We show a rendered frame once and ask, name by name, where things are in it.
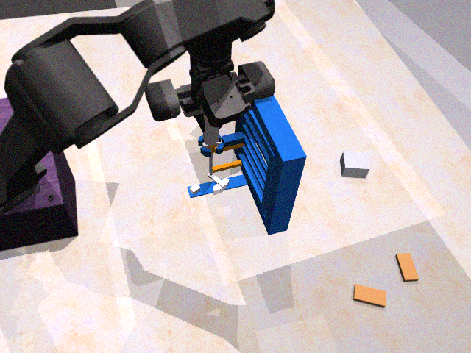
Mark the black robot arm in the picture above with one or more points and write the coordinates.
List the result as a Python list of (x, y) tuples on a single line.
[(58, 101)]

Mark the white box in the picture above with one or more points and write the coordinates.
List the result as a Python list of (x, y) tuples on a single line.
[(354, 164)]

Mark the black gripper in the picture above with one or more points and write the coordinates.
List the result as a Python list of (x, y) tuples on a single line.
[(164, 101)]

